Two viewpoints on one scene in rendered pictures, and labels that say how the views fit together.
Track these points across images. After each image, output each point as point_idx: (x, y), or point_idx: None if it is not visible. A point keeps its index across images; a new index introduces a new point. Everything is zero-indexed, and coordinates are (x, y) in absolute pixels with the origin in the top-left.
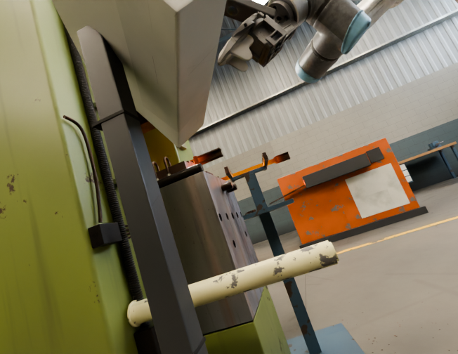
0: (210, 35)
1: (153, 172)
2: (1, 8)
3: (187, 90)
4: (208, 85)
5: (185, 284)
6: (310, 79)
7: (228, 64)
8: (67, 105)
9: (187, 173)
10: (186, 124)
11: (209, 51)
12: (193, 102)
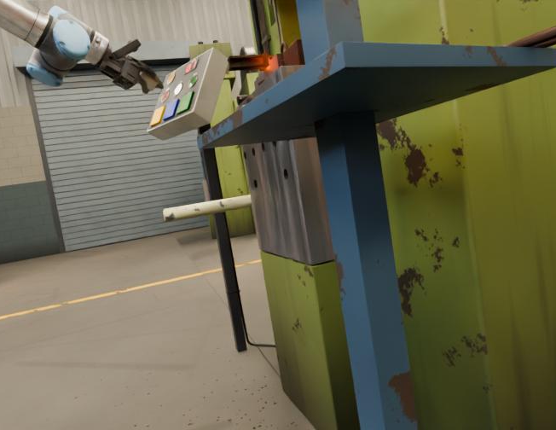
0: (159, 131)
1: (203, 153)
2: None
3: (176, 131)
4: (170, 123)
5: (210, 192)
6: (82, 58)
7: (157, 84)
8: None
9: None
10: (193, 125)
11: (162, 130)
12: (180, 127)
